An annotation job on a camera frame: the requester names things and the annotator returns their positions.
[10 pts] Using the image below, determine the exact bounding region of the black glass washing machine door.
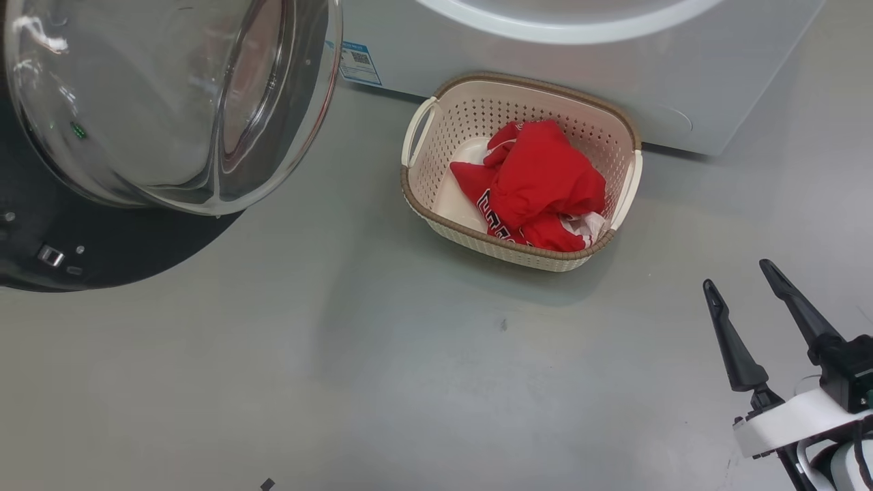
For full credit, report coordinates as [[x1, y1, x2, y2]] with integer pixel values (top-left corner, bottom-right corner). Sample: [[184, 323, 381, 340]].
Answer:
[[0, 0, 344, 293]]

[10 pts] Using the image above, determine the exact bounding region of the blue white energy label sticker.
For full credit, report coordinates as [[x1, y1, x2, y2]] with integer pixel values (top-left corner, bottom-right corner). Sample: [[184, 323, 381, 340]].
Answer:
[[338, 40, 383, 87]]

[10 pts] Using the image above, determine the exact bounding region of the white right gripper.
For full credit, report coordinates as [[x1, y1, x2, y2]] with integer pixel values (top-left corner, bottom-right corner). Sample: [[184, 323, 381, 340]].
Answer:
[[702, 258, 873, 460]]

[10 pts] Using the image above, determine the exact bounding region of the white washing machine body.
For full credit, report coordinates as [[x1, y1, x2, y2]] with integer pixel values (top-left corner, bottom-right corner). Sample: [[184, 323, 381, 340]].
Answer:
[[326, 0, 827, 156]]

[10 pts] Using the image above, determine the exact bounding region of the cream perforated laundry basket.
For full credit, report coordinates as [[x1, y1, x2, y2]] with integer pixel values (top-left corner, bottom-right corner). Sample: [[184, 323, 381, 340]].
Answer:
[[400, 72, 643, 273]]

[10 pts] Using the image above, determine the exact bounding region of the plain red garment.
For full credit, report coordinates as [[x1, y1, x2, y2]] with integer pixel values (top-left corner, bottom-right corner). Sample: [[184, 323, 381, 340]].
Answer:
[[484, 120, 608, 233]]

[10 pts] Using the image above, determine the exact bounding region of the red white sports jersey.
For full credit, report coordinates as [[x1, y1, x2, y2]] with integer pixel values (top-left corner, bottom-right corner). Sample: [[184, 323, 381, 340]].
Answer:
[[449, 160, 609, 253]]

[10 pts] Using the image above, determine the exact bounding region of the right cable with teal connector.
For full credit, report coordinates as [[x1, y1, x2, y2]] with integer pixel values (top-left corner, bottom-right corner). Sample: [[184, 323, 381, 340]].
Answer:
[[853, 415, 873, 489]]

